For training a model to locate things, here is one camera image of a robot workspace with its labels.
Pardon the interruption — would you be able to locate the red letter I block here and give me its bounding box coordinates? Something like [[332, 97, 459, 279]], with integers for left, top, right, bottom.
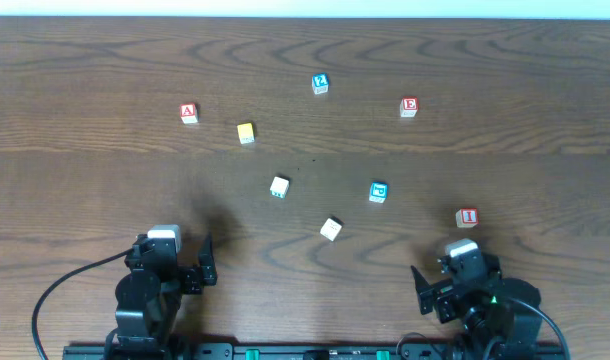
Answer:
[[455, 208, 479, 228]]

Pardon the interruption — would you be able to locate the white block green side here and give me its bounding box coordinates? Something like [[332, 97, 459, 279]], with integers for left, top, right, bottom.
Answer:
[[270, 176, 290, 199]]

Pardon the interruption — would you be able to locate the red letter A block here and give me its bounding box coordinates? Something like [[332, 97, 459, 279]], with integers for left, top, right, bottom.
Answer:
[[180, 103, 199, 124]]

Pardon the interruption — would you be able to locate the blue number 2 block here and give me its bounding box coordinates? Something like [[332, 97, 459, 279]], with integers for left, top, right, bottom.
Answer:
[[311, 73, 329, 95]]

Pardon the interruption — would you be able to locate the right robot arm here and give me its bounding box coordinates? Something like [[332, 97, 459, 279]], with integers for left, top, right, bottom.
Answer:
[[411, 247, 544, 359]]

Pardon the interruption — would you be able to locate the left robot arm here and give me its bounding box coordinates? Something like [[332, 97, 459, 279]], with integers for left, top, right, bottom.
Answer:
[[102, 234, 217, 359]]

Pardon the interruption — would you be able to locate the blue letter P block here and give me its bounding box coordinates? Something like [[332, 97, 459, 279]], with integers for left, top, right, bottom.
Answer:
[[368, 182, 389, 203]]

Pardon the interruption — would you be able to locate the plain white wooden block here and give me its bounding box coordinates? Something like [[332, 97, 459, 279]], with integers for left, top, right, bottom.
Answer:
[[320, 217, 343, 242]]

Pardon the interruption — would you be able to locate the yellow wooden block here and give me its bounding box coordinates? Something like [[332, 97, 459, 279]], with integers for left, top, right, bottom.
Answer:
[[237, 122, 255, 145]]

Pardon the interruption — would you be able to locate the red letter E block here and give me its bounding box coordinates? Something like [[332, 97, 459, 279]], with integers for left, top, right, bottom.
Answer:
[[400, 97, 419, 118]]

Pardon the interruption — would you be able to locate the left black cable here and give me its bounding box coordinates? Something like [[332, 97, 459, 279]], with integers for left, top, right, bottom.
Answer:
[[31, 248, 135, 360]]

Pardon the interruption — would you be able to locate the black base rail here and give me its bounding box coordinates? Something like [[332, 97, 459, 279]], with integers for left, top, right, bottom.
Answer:
[[62, 341, 570, 360]]

